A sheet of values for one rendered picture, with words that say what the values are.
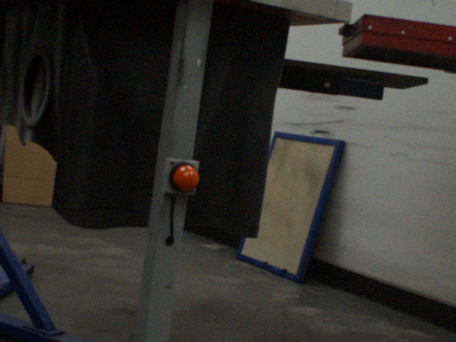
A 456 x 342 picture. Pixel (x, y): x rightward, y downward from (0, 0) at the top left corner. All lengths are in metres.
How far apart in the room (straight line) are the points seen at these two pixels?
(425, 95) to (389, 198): 0.51
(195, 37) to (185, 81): 0.06
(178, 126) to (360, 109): 3.13
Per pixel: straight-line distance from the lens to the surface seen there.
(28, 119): 1.59
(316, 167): 4.46
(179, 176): 1.21
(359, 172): 4.28
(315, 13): 1.59
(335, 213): 4.41
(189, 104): 1.25
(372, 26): 2.54
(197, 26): 1.25
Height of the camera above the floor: 0.73
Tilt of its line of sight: 3 degrees down
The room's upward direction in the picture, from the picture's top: 8 degrees clockwise
